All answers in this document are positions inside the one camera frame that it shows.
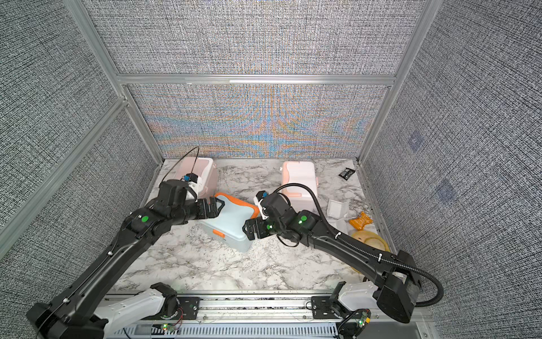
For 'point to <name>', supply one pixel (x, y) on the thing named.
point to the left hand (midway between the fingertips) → (218, 202)
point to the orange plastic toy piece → (363, 220)
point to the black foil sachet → (346, 173)
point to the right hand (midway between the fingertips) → (252, 220)
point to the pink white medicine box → (205, 169)
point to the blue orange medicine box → (228, 226)
